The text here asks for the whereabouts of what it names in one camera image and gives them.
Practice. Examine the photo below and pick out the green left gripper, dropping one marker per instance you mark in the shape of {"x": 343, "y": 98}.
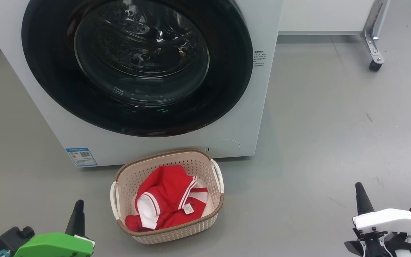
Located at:
{"x": 52, "y": 246}

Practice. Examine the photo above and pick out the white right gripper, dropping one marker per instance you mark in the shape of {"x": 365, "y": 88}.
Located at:
{"x": 391, "y": 221}

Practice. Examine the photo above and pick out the red white-trimmed garment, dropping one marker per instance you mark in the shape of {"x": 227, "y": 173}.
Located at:
{"x": 166, "y": 189}

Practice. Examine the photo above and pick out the black round glass washer door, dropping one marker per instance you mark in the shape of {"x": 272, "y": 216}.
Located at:
{"x": 48, "y": 71}

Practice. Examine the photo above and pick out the cream perforated laundry basket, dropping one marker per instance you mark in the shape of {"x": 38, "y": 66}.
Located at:
{"x": 130, "y": 175}

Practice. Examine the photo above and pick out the white front-load washing machine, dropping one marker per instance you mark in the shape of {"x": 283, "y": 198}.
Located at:
{"x": 227, "y": 142}

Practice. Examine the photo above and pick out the blue energy label sticker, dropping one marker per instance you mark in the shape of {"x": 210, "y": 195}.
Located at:
{"x": 81, "y": 157}

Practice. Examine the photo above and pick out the black caster wheel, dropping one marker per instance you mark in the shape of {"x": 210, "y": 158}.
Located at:
{"x": 375, "y": 65}

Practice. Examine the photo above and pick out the white partition panel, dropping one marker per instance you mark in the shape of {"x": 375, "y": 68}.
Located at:
{"x": 319, "y": 16}

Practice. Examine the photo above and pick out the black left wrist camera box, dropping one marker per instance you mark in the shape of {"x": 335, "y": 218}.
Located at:
{"x": 11, "y": 239}

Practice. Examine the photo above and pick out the metal partition foot bracket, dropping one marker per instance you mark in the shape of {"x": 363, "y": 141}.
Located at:
{"x": 372, "y": 35}

